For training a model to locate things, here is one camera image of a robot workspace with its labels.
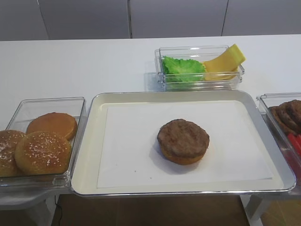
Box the brown burger patty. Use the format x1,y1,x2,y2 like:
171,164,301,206
157,119,210,158

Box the green lettuce leaf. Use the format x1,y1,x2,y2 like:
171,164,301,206
162,56,206,83

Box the clear lettuce cheese container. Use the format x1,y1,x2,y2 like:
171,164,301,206
155,45,245,91

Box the bottom bun on tray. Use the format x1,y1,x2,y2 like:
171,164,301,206
159,143,209,165

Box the flat yellow cheese slice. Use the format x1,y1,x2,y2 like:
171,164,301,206
204,67,238,81

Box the clear bun container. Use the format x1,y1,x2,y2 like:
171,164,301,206
0,97,87,193

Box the plain bottom bun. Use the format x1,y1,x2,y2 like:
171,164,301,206
26,112,78,141

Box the upright yellow cheese slice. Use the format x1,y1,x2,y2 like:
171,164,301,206
203,44,246,73

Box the white paper tray liner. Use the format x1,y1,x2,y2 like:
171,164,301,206
97,101,274,188

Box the white metal serving tray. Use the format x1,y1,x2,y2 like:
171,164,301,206
71,90,296,196

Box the front sesame top bun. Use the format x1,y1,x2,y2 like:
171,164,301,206
15,131,71,175

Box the sesame bun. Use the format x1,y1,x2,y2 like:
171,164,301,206
15,131,71,175
0,130,25,177

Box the clear patty container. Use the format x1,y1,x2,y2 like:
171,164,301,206
256,92,301,189

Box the rear brown patty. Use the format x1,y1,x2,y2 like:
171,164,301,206
279,99,301,127

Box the brown patty in container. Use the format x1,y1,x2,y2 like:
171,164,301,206
269,106,301,136

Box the left sesame top bun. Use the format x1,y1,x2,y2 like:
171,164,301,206
0,130,25,177

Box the red tomato slices in container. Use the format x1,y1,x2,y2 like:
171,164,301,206
287,133,301,157

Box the black cable under table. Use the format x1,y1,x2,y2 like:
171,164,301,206
54,195,63,226

